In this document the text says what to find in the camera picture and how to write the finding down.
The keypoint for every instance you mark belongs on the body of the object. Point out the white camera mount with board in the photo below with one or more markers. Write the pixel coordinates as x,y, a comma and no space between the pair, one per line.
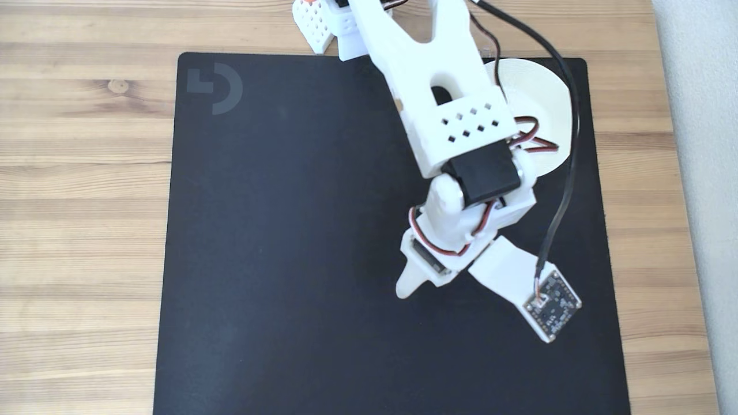
507,271

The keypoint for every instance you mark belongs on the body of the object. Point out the black mouse mat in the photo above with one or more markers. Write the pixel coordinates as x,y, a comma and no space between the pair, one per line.
288,230

